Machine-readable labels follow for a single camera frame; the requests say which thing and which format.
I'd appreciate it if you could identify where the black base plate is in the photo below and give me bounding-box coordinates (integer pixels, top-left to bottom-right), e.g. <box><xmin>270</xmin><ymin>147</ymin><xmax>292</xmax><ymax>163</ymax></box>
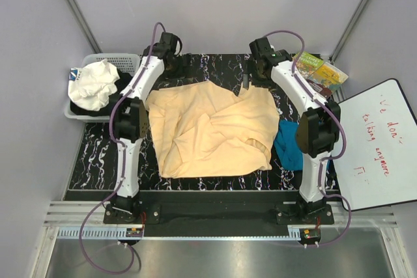
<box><xmin>104</xmin><ymin>191</ymin><xmax>334</xmax><ymax>240</ymax></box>

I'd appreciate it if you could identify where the grey plastic basket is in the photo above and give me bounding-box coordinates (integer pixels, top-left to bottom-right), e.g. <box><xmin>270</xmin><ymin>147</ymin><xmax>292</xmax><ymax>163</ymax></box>
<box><xmin>65</xmin><ymin>53</ymin><xmax>141</xmax><ymax>122</ymax></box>

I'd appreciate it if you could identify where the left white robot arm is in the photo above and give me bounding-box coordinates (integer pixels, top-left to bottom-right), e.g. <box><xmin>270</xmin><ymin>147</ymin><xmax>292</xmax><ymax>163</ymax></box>
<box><xmin>109</xmin><ymin>31</ymin><xmax>189</xmax><ymax>223</ymax></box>

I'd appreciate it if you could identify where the white whiteboard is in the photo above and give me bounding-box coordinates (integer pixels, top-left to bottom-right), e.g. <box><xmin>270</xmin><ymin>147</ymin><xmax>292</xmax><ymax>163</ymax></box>
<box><xmin>334</xmin><ymin>79</ymin><xmax>416</xmax><ymax>211</ymax></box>

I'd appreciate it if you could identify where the blue folded t shirt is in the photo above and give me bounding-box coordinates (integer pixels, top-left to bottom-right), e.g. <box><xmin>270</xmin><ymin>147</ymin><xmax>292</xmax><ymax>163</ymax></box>
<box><xmin>274</xmin><ymin>120</ymin><xmax>303</xmax><ymax>171</ymax></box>

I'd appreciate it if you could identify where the aluminium frame rail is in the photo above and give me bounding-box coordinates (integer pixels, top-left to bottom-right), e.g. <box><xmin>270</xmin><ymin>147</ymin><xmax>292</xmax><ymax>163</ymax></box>
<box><xmin>43</xmin><ymin>200</ymin><xmax>397</xmax><ymax>241</ymax></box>

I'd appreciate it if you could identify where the green picture book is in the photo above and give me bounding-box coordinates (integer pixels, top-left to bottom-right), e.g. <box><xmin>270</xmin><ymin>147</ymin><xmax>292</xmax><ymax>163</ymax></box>
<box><xmin>296</xmin><ymin>51</ymin><xmax>324</xmax><ymax>79</ymax></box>

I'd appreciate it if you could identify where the peach t shirt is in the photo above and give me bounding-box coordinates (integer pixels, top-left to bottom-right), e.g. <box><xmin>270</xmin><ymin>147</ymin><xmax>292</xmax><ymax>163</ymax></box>
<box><xmin>145</xmin><ymin>81</ymin><xmax>280</xmax><ymax>178</ymax></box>

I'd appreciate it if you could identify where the black t shirt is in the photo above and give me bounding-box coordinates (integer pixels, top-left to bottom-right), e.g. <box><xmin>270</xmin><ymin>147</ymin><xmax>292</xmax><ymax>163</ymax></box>
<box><xmin>70</xmin><ymin>70</ymin><xmax>132</xmax><ymax>117</ymax></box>

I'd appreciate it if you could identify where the yellow picture book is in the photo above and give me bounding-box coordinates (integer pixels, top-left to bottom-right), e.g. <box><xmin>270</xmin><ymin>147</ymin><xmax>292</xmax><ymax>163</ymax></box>
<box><xmin>307</xmin><ymin>63</ymin><xmax>349</xmax><ymax>99</ymax></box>

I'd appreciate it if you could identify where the white t shirt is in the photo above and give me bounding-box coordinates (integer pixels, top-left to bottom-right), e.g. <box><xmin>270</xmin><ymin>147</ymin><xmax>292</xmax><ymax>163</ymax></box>
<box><xmin>68</xmin><ymin>59</ymin><xmax>119</xmax><ymax>102</ymax></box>

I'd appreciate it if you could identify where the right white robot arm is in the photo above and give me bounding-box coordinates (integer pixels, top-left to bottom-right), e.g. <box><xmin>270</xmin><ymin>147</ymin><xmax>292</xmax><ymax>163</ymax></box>
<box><xmin>243</xmin><ymin>36</ymin><xmax>341</xmax><ymax>224</ymax></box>

